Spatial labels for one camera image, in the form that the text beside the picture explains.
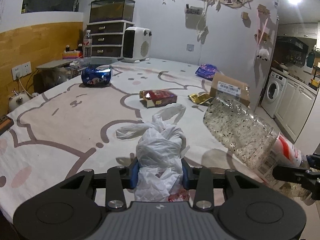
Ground white washing machine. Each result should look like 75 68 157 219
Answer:
261 71 287 119

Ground crushed blue drink can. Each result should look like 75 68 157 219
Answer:
81 65 112 87

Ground water bottle red label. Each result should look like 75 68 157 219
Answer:
82 30 92 57

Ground white kitchen cabinets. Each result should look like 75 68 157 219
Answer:
275 79 317 142

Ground glass fish tank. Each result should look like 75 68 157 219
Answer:
89 0 135 23

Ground gold foil wrapper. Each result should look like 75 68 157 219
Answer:
188 93 213 106

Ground brown cardboard box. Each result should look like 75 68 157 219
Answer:
209 73 250 107

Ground dark drawer cabinet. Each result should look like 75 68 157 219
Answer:
87 20 133 59

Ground pink patterned table cloth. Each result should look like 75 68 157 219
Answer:
1 59 249 220

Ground white space heater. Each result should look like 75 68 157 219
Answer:
123 27 152 63

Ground white plush sheep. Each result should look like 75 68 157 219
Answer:
257 48 270 61

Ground clear plastic bottle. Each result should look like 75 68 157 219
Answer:
203 97 313 205

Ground purple snack bag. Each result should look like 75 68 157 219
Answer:
195 64 219 80

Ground red cigarette pack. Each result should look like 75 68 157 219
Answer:
139 89 177 108

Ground white plastic bag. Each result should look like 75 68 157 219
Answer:
116 103 189 202

